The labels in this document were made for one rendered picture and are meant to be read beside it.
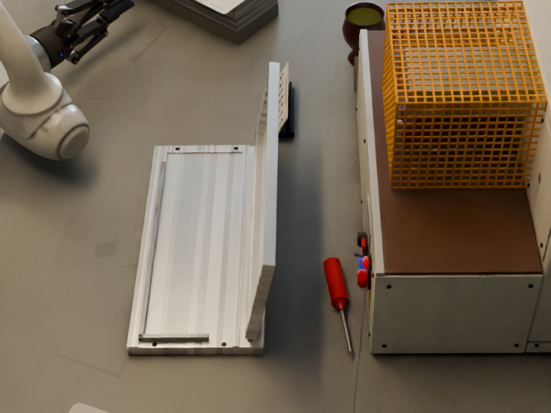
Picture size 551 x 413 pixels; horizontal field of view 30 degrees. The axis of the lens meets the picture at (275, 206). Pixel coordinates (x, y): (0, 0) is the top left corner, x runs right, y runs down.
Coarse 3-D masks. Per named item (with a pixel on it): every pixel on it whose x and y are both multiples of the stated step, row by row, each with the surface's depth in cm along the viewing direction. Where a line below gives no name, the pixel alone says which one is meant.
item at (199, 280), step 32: (160, 160) 183; (192, 160) 183; (224, 160) 182; (192, 192) 177; (224, 192) 177; (160, 224) 172; (192, 224) 172; (224, 224) 172; (160, 256) 167; (192, 256) 167; (224, 256) 167; (160, 288) 163; (192, 288) 163; (224, 288) 162; (160, 320) 159; (192, 320) 158; (224, 320) 158; (128, 352) 156; (160, 352) 156; (192, 352) 156; (224, 352) 156; (256, 352) 156
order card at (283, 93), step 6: (288, 66) 193; (282, 72) 195; (288, 72) 192; (282, 78) 194; (282, 84) 193; (282, 90) 191; (282, 96) 190; (282, 102) 189; (282, 108) 188; (282, 114) 187; (282, 120) 185; (282, 126) 185
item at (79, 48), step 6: (90, 36) 203; (96, 36) 203; (102, 36) 203; (84, 42) 202; (90, 42) 202; (96, 42) 203; (78, 48) 201; (84, 48) 201; (90, 48) 202; (78, 54) 200; (72, 60) 200; (78, 60) 201
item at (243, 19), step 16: (160, 0) 217; (176, 0) 213; (192, 0) 210; (256, 0) 206; (272, 0) 211; (192, 16) 213; (208, 16) 209; (224, 16) 206; (240, 16) 204; (256, 16) 209; (272, 16) 213; (224, 32) 209; (240, 32) 207
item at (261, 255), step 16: (272, 64) 170; (272, 80) 167; (272, 96) 165; (272, 112) 162; (256, 128) 180; (272, 128) 160; (256, 144) 176; (272, 144) 157; (256, 160) 172; (272, 160) 155; (256, 176) 169; (272, 176) 152; (256, 192) 167; (272, 192) 150; (256, 208) 164; (272, 208) 148; (256, 224) 162; (272, 224) 146; (256, 240) 160; (272, 240) 144; (256, 256) 157; (272, 256) 142; (256, 272) 155; (272, 272) 142; (256, 288) 145; (256, 304) 147; (256, 320) 150; (256, 336) 153
